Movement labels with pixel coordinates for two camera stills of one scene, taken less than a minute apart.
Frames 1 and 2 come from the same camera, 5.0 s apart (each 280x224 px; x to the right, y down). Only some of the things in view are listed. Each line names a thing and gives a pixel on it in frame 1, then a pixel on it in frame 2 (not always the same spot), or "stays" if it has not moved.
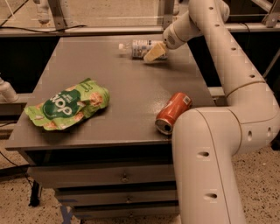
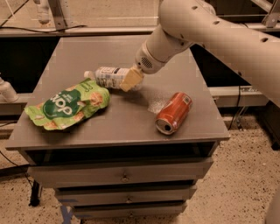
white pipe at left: [7, 94] stays
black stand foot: [35, 194] stays
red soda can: [165, 118] stays
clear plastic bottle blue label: [138, 48] -> [108, 77]
